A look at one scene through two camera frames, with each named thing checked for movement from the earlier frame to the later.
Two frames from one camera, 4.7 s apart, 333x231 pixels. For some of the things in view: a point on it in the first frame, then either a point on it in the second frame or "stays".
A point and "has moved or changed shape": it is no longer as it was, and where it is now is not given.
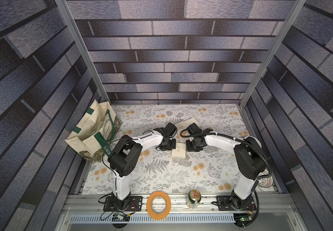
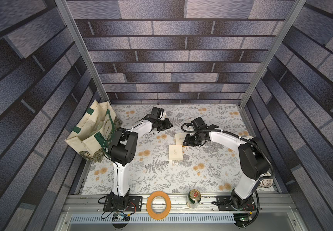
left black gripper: (173, 147) → (168, 125)
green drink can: (194, 197) stays
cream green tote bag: (93, 137) stays
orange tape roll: (151, 212) stays
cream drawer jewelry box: (180, 152) has moved or changed shape
